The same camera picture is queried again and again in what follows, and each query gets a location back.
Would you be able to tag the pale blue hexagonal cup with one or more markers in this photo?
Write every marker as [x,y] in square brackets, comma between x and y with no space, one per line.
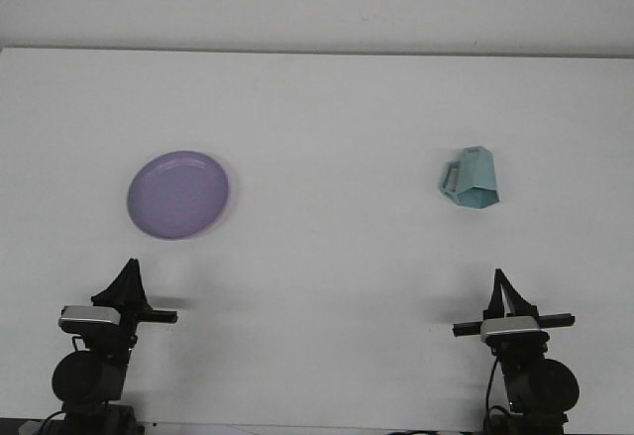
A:
[478,172]

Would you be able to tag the pale purple round plate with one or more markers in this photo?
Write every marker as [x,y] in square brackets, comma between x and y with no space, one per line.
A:
[178,194]

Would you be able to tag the small grey block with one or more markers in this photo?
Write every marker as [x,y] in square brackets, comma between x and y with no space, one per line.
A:
[30,427]

